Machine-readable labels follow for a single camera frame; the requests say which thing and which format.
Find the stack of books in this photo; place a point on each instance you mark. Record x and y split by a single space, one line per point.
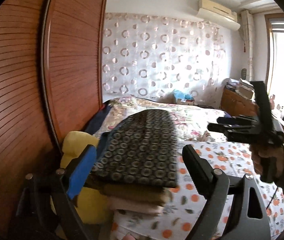
239 83

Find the tied pale window curtain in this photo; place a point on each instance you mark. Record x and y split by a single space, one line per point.
247 42

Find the orange fruit print sheet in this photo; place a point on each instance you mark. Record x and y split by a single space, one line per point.
232 160

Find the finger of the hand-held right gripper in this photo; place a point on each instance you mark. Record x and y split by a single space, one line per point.
225 120
218 127

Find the dark circle-patterned garment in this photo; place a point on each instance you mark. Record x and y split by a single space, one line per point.
137 150

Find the sheer circle-patterned curtain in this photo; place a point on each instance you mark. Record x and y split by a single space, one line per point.
157 67

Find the person's right hand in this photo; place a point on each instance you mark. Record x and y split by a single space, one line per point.
282 160

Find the brown cardboard box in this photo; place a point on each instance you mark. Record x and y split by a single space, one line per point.
245 92

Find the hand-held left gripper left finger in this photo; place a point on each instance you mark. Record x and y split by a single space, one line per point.
80 173

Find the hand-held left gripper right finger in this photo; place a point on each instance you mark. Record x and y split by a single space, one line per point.
197 167

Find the yellow pillow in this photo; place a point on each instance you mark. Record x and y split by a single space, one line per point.
73 142

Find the white wall air conditioner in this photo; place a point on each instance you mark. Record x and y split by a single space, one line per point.
217 16

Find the small cardboard box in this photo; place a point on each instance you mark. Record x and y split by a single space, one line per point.
185 102

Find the brown folded cloth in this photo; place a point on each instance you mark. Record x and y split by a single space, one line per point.
132 192

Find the pink folded cloth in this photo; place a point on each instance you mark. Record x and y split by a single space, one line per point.
137 207

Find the long wooden cabinet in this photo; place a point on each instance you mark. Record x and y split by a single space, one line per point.
237 102

